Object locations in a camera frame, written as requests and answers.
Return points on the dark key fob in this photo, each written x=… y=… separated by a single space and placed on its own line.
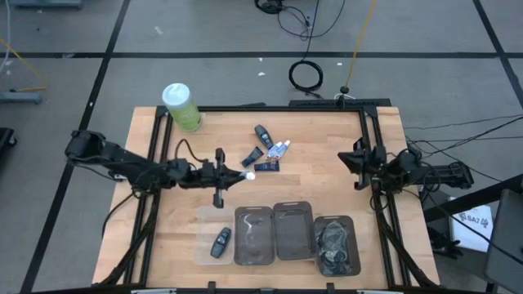
x=220 y=243

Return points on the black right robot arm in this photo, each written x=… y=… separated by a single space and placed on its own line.
x=441 y=175

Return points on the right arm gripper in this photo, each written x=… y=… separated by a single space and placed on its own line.
x=369 y=165

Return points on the black stand foot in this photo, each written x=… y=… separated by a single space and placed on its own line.
x=445 y=245

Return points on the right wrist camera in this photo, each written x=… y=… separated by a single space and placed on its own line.
x=408 y=163

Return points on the white printed cardboard box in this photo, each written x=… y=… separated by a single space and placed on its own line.
x=470 y=226

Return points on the dark grey panel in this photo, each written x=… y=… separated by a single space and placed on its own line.
x=506 y=245

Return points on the smoky grey plastic bin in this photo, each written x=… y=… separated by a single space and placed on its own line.
x=253 y=245
x=294 y=237
x=355 y=232

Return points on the black equipment piece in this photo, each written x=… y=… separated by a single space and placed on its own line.
x=6 y=141

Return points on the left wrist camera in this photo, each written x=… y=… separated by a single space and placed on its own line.
x=180 y=169

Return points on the clear plastic container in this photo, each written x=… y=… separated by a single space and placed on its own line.
x=204 y=228

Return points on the black ball-head post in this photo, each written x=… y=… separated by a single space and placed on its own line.
x=344 y=89

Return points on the black metal table frame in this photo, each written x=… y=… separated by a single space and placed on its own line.
x=286 y=108

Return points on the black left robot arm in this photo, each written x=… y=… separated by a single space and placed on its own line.
x=122 y=157

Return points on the round black bagged packet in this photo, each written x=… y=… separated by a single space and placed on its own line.
x=331 y=250
x=333 y=230
x=336 y=265

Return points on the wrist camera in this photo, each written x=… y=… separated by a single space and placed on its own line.
x=180 y=169
x=408 y=163

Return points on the small dark blue tube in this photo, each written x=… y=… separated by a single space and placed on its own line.
x=267 y=166

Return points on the grey base plate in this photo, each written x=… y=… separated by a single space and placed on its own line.
x=20 y=97

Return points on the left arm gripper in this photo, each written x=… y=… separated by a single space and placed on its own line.
x=212 y=175

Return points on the small black tube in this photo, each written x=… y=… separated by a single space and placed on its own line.
x=252 y=156

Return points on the green wipes canister white lid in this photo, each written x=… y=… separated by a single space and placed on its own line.
x=184 y=114

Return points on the black metal beam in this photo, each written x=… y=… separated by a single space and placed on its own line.
x=470 y=200

